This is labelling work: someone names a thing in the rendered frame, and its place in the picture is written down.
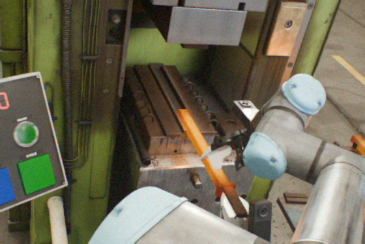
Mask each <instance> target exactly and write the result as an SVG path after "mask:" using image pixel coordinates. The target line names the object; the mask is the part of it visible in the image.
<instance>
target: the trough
mask: <svg viewBox="0 0 365 244"><path fill-rule="evenodd" d="M153 67H154V69H155V71H156V72H157V74H158V77H159V79H160V80H161V81H162V83H163V86H164V88H165V89H166V91H167V93H168V95H169V97H170V99H171V101H172V103H173V104H174V106H175V109H176V110H177V112H178V110H179V109H186V108H185V106H184V104H183V102H182V100H181V99H180V97H179V95H178V93H177V92H176V90H175V88H174V86H173V84H172V83H171V80H170V79H169V77H168V76H167V73H166V72H165V70H164V68H163V66H153Z"/></svg>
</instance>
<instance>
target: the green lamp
mask: <svg viewBox="0 0 365 244"><path fill-rule="evenodd" d="M35 137H36V130H35V129H34V127H33V126H32V125H22V126H21V127H20V128H19V129H18V131H17V138H18V139H19V142H21V143H23V144H30V143H31V142H33V141H34V139H35Z"/></svg>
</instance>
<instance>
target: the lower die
mask: <svg viewBox="0 0 365 244"><path fill-rule="evenodd" d="M153 66H163V68H164V70H165V72H166V73H167V76H168V77H169V79H170V80H171V83H172V84H173V86H174V88H175V90H176V92H177V93H178V95H179V97H180V99H181V100H182V102H183V104H184V106H185V108H186V109H188V112H189V113H190V115H191V116H192V119H193V120H194V121H195V123H196V125H197V127H198V129H199V130H200V132H201V134H202V135H203V137H204V139H205V141H206V142H207V144H208V146H210V145H211V144H212V143H213V140H214V135H215V133H216V131H215V130H214V129H213V126H212V125H211V123H209V125H207V122H208V121H209V119H208V118H207V116H206V115H204V117H202V116H201V115H202V113H204V111H203V110H202V109H201V107H199V109H197V106H198V105H199V103H198V102H197V100H196V99H195V101H192V99H193V98H194V96H193V94H192V92H190V94H188V92H189V90H190V88H188V85H186V87H184V84H185V83H186V82H185V81H184V78H183V79H182V80H180V78H181V77H182V76H181V74H180V72H179V71H178V69H177V67H176V66H175V65H164V64H163V63H149V66H148V65H134V68H125V71H126V70H132V71H134V76H135V77H136V78H137V80H138V84H139V85H140V87H141V88H140V91H142V92H143V97H142V98H145V99H146V101H147V105H146V106H148V107H149V108H150V114H151V115H153V116H154V122H153V123H152V122H151V121H152V117H150V116H147V117H145V118H144V120H143V126H142V130H141V133H142V137H143V139H144V142H145V144H146V147H147V150H148V152H149V154H150V155H170V154H179V153H197V151H196V149H195V147H194V146H193V144H192V142H191V140H190V139H189V137H188V134H187V129H186V127H185V126H184V123H183V121H182V120H181V118H180V117H179V113H178V112H177V110H176V109H175V106H174V104H173V103H172V101H171V99H170V97H169V95H168V93H167V91H166V89H165V88H164V86H163V83H162V81H161V80H160V79H159V77H158V74H157V72H156V71H155V69H154V67H153ZM129 76H132V72H126V73H125V79H124V90H125V83H126V79H127V78H128V77H129ZM134 83H135V79H133V78H130V79H129V80H128V84H127V89H126V94H127V98H128V90H129V85H130V84H134ZM136 90H138V86H137V85H133V86H132V87H131V88H130V96H129V104H130V102H131V97H132V93H133V92H134V91H136ZM138 98H141V93H140V92H136V93H134V100H133V105H132V109H133V110H132V111H133V113H134V103H135V101H136V100H137V99H138ZM144 105H145V101H144V100H138V102H137V106H136V113H135V117H136V121H137V118H138V109H139V108H140V107H142V106H144ZM148 111H149V110H148V109H147V108H142V109H141V110H140V114H139V121H138V125H139V126H138V127H139V129H140V127H141V118H142V117H143V116H144V115H146V114H148ZM175 150H177V152H176V153H175V152H174V151H175Z"/></svg>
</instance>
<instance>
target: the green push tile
mask: <svg viewBox="0 0 365 244"><path fill-rule="evenodd" d="M16 164H17V166H18V170H19V175H20V178H21V181H22V185H23V191H24V193H25V194H30V193H33V192H35V191H38V190H42V189H44V188H46V187H48V186H52V185H54V184H55V183H56V182H55V178H54V176H53V170H52V167H51V162H50V158H49V154H43V155H40V156H37V157H35V158H31V159H28V160H25V161H21V162H19V163H16Z"/></svg>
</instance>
